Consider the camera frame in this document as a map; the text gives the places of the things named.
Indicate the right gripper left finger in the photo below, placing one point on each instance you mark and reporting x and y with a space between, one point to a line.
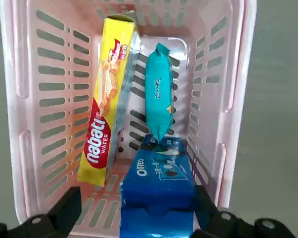
62 213

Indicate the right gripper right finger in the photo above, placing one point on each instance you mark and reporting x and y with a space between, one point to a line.
208 218

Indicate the blue Oreo biscuit box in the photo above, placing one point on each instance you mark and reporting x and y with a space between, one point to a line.
159 193

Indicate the pink plastic basket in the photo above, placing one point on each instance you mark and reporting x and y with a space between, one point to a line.
15 62

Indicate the yellow Nabati wafer box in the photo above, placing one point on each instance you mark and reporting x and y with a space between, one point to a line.
96 138

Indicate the teal snack packet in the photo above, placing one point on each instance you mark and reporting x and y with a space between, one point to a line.
157 99

